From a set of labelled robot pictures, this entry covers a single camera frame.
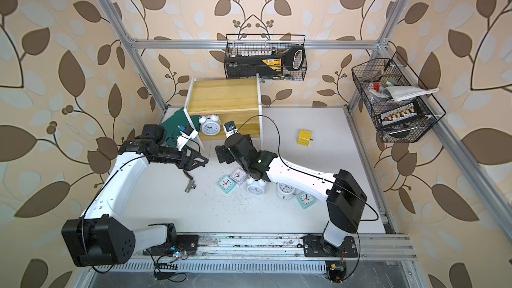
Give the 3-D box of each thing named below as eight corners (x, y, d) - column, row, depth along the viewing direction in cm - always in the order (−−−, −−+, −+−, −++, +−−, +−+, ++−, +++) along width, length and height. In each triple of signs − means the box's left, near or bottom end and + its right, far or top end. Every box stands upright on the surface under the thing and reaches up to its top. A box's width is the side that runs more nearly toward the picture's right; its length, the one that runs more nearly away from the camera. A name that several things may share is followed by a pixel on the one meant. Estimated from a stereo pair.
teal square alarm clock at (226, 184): (217, 186, 92) (216, 183, 89) (227, 176, 95) (226, 174, 93) (227, 194, 89) (226, 192, 87) (236, 184, 92) (236, 182, 90)
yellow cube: (296, 144, 106) (297, 138, 102) (299, 135, 110) (300, 128, 106) (308, 147, 104) (310, 141, 100) (311, 138, 108) (313, 132, 104)
